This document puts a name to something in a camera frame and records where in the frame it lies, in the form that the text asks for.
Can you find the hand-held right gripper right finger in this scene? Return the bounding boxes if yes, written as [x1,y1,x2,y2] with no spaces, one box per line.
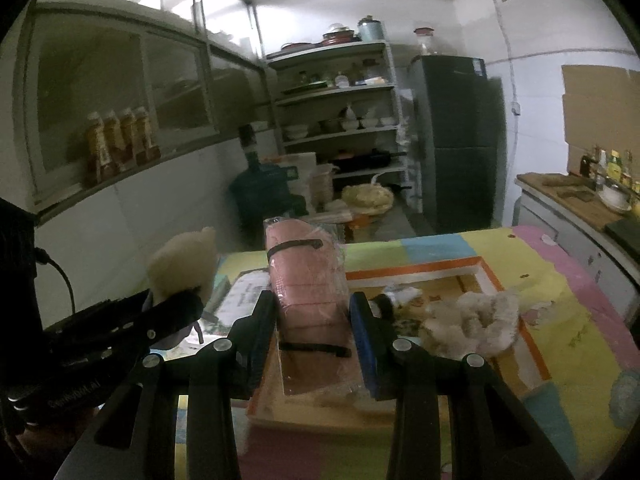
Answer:
[349,291,576,480]

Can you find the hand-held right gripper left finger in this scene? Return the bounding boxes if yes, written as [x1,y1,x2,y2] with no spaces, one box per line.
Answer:
[52,291,279,480]

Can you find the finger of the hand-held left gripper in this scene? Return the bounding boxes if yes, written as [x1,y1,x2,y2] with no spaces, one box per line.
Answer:
[105,287,204,356]

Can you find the beige plush toy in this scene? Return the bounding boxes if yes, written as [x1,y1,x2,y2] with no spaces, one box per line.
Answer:
[146,226,219,306]

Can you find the pink pack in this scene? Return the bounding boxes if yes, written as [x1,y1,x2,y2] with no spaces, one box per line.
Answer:
[263,217,366,401]

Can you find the wooden tray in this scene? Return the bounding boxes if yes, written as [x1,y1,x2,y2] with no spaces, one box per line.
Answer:
[246,256,553,431]

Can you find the green tissue pack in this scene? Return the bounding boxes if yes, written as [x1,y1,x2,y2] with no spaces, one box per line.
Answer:
[211,274,232,313]

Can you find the floral tissue pack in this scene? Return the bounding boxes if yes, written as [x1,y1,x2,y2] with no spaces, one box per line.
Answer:
[220,269,273,331]

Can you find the black and white sock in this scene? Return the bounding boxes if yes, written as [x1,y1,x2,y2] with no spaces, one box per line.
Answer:
[372,284,426,313]

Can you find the fluffy white cloth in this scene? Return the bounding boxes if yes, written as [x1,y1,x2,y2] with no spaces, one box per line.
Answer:
[417,289,523,358]

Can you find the blue water jug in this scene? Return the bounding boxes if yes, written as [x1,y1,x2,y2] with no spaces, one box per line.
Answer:
[229,157,296,248]

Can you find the translucent plastic container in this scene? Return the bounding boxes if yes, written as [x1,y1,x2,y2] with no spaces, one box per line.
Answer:
[310,165,337,211]

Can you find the white box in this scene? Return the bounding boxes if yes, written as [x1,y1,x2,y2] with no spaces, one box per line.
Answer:
[275,152,318,196]

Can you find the black water pump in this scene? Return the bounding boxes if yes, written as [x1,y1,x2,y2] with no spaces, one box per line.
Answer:
[239,124,261,166]

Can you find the black frying pan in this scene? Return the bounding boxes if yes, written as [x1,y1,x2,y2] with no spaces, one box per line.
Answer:
[332,149,408,171]

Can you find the colourful cartoon play mat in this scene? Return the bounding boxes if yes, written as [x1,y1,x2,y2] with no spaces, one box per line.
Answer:
[175,225,640,480]

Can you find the dark grey fridge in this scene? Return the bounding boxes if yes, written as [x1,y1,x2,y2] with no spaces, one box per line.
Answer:
[407,54,506,235]

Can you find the group of white dishes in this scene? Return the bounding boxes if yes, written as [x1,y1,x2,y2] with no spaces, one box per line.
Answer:
[285,105,401,141]

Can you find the wooden top kitchen counter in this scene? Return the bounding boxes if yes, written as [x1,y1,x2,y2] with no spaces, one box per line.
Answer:
[515,172,640,321]

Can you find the white metal shelf rack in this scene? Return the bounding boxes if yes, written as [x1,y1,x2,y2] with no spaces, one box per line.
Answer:
[265,40,408,211]

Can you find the group of jars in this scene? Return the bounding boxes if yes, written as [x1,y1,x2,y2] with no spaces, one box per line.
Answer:
[297,62,388,88]

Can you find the white bowl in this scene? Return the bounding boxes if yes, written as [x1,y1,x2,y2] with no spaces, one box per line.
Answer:
[597,182,633,211]

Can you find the group of condiment bottles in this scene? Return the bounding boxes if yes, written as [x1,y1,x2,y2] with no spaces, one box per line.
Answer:
[580,145,640,191]

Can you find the red pans with lid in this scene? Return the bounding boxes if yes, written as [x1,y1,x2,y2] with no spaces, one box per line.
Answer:
[322,24,361,46]

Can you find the red lidded jar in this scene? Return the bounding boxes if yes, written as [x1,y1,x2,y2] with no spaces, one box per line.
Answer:
[414,27,436,56]

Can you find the steel kettle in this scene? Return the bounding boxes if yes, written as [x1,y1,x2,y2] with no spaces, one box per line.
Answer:
[357,16,386,42]

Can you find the cardboard sheet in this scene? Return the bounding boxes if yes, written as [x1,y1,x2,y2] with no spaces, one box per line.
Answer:
[561,64,640,176]

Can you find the black cable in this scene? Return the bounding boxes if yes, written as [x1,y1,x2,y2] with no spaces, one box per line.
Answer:
[34,247,77,317]

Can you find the glass door wall cabinet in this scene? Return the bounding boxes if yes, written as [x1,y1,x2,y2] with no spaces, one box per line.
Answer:
[22,0,271,211]

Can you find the white wall cable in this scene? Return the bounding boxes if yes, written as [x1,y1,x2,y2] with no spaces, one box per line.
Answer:
[500,0,523,226]

